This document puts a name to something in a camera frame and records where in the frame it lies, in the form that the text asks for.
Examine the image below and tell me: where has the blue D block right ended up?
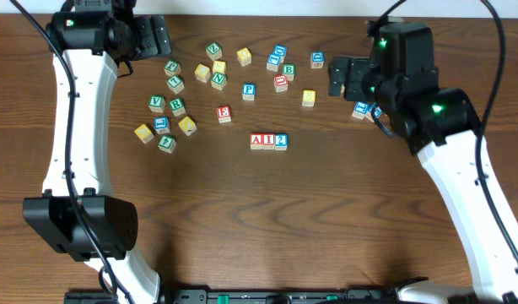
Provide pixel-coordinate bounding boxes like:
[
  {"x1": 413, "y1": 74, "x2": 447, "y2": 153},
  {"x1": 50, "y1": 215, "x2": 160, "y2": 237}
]
[{"x1": 310, "y1": 52, "x2": 325, "y2": 69}]

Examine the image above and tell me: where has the yellow S block centre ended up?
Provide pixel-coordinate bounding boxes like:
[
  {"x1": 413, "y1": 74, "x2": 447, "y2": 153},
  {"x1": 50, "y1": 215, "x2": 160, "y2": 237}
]
[{"x1": 302, "y1": 90, "x2": 316, "y2": 107}]

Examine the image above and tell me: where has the blue P letter block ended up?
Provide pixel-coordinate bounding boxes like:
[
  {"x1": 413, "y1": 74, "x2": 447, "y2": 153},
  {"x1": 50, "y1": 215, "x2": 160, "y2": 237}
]
[{"x1": 242, "y1": 83, "x2": 256, "y2": 101}]

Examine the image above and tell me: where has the green R letter block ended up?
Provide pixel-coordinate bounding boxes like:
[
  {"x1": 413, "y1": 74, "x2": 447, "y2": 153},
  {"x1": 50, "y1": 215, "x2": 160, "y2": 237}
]
[{"x1": 169, "y1": 98, "x2": 186, "y2": 117}]

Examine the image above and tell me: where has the green B letter block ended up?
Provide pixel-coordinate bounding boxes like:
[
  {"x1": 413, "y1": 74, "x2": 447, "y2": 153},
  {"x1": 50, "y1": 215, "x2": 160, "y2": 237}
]
[{"x1": 283, "y1": 63, "x2": 296, "y2": 81}]

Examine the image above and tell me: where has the yellow S block near N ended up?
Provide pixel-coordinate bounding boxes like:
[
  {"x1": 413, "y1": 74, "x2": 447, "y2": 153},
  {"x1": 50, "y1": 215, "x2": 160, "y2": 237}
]
[{"x1": 213, "y1": 61, "x2": 227, "y2": 74}]

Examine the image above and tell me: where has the green N letter block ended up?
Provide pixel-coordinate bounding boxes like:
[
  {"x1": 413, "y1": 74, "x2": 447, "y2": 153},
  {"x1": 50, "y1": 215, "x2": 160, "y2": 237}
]
[{"x1": 211, "y1": 72, "x2": 227, "y2": 90}]

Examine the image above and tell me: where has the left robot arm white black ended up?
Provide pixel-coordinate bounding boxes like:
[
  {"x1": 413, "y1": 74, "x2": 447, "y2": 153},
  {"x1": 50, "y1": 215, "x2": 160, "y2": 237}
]
[{"x1": 23, "y1": 0, "x2": 171, "y2": 303}]

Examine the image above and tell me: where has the yellow block far left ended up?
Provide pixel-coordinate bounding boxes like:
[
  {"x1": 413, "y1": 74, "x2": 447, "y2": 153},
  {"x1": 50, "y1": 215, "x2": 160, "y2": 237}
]
[{"x1": 134, "y1": 124, "x2": 154, "y2": 144}]

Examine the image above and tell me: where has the red E letter block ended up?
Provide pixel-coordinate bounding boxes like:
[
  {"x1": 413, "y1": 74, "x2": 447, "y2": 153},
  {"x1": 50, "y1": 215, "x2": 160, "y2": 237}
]
[{"x1": 217, "y1": 106, "x2": 232, "y2": 123}]

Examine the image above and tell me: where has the blue L block left cluster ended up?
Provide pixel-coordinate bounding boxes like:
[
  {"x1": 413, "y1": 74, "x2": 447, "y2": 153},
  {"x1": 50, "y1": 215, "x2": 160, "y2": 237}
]
[{"x1": 154, "y1": 117, "x2": 170, "y2": 134}]

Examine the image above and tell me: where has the blue 2 number block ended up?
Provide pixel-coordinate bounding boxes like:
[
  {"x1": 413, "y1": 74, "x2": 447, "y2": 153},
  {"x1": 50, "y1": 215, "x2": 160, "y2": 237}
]
[{"x1": 275, "y1": 133, "x2": 289, "y2": 150}]

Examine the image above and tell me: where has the yellow block beside S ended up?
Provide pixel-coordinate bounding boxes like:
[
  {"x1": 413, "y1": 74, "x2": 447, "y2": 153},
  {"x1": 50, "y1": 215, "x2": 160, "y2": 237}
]
[{"x1": 194, "y1": 63, "x2": 211, "y2": 83}]

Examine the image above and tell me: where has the green Z letter block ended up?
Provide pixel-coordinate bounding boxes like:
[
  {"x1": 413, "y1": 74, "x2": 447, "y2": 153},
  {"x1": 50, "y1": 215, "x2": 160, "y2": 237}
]
[{"x1": 206, "y1": 41, "x2": 223, "y2": 61}]

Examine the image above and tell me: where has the green V letter block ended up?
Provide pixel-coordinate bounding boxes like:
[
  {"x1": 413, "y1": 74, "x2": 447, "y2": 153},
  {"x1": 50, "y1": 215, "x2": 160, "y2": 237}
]
[{"x1": 148, "y1": 95, "x2": 166, "y2": 113}]

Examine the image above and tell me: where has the yellow block top centre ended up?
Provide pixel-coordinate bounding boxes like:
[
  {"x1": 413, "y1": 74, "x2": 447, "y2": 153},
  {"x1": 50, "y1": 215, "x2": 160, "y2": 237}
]
[{"x1": 236, "y1": 47, "x2": 252, "y2": 67}]

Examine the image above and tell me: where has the blue L block centre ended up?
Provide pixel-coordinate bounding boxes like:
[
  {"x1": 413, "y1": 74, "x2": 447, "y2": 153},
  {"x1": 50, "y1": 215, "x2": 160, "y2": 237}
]
[{"x1": 266, "y1": 54, "x2": 281, "y2": 72}]

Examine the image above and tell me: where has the blue D block upper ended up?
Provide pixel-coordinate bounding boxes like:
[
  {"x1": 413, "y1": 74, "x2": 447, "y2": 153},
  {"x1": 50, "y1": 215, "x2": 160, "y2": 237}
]
[{"x1": 272, "y1": 44, "x2": 288, "y2": 63}]

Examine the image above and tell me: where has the blue G letter block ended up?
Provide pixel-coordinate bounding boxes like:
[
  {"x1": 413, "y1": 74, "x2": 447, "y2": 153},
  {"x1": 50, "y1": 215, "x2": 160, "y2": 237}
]
[{"x1": 365, "y1": 103, "x2": 383, "y2": 122}]

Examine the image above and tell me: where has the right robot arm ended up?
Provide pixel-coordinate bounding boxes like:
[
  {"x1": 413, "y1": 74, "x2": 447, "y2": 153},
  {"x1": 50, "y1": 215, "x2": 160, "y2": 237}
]
[{"x1": 329, "y1": 17, "x2": 518, "y2": 303}]

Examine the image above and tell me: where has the green 4 number block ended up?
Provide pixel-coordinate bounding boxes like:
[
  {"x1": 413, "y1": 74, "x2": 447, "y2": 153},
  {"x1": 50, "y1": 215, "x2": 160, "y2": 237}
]
[{"x1": 158, "y1": 135, "x2": 176, "y2": 154}]

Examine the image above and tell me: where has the blue d block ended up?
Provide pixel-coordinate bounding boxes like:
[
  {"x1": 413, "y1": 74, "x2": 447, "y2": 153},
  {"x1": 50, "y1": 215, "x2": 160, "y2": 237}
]
[
  {"x1": 272, "y1": 44, "x2": 288, "y2": 63},
  {"x1": 310, "y1": 52, "x2": 325, "y2": 69}
]

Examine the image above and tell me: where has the yellow K letter block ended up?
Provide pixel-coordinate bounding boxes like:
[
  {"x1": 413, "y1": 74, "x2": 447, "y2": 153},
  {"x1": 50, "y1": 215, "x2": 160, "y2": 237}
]
[{"x1": 178, "y1": 116, "x2": 197, "y2": 136}]

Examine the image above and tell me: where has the green J block left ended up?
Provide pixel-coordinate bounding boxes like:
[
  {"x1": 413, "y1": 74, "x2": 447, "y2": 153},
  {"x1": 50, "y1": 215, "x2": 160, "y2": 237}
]
[{"x1": 164, "y1": 60, "x2": 181, "y2": 77}]

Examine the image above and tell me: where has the red U block centre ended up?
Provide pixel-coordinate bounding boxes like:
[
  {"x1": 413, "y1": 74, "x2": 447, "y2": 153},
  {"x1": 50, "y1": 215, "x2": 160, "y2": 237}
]
[{"x1": 273, "y1": 74, "x2": 289, "y2": 92}]

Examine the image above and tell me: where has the red A letter block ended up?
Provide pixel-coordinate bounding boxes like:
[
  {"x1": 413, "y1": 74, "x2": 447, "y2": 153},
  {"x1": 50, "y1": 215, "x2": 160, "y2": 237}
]
[{"x1": 250, "y1": 133, "x2": 263, "y2": 149}]

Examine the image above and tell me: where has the blue I letter block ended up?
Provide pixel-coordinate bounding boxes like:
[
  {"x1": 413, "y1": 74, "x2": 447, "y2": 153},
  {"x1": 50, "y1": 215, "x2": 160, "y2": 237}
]
[{"x1": 352, "y1": 101, "x2": 369, "y2": 120}]

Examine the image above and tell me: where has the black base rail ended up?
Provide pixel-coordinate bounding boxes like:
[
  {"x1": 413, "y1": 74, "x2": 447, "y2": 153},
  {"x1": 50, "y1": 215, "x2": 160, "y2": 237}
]
[{"x1": 62, "y1": 288, "x2": 478, "y2": 304}]

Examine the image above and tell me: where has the red I letter block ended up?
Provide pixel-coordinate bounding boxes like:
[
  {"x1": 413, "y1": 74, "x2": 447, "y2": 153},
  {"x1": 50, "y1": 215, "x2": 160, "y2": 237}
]
[{"x1": 262, "y1": 133, "x2": 276, "y2": 150}]

